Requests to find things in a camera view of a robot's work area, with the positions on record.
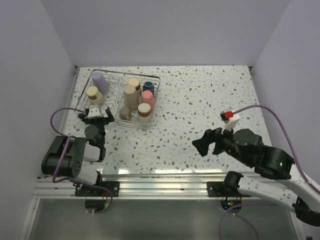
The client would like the pink plastic cup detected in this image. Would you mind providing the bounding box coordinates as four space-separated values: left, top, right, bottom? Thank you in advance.
141 90 155 111

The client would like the aluminium rail table edge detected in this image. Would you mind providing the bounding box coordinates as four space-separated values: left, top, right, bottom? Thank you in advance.
32 173 226 200

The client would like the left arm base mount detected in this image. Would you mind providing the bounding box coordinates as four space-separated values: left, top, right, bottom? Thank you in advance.
72 181 120 197

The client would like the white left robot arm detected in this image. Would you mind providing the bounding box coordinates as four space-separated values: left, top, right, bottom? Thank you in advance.
41 105 115 197

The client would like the steel wire dish rack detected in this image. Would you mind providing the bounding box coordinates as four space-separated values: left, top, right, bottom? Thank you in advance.
74 68 162 131

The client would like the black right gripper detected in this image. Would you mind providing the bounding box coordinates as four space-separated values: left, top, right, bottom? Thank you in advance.
191 120 252 166

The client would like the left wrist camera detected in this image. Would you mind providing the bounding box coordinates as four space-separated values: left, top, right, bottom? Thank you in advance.
87 105 103 119

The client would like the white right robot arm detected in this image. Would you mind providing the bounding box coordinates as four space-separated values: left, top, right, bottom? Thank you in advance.
192 128 320 227

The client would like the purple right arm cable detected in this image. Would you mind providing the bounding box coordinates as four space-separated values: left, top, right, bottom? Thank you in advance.
218 104 320 240

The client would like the dark blue ceramic mug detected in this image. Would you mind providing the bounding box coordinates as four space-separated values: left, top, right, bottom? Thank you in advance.
142 81 155 94

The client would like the lilac plastic cup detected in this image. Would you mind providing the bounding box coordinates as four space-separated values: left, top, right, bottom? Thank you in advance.
92 71 109 93

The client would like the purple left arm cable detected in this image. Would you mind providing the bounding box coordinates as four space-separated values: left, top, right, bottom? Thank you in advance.
49 107 86 183

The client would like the beige plastic cup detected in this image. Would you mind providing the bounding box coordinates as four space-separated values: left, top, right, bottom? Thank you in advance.
123 84 140 110

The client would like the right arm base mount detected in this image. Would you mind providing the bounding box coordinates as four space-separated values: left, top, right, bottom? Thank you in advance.
206 181 251 198

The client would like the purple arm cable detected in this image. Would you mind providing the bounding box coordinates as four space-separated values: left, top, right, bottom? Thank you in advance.
49 107 86 183
218 104 320 240

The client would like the small olive handled cup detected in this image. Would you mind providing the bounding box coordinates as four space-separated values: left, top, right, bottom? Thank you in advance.
118 106 133 121

